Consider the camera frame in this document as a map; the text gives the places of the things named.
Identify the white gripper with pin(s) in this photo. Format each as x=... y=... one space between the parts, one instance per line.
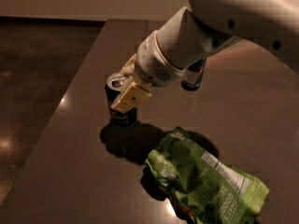
x=153 y=63

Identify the blue pepsi can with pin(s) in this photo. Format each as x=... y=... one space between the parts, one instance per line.
x=115 y=87

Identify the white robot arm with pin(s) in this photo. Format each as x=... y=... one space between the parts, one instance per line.
x=203 y=29

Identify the blue silver slim can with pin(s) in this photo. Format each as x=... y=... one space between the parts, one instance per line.
x=194 y=76

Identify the green rice chip bag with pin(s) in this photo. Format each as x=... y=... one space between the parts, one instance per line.
x=200 y=186

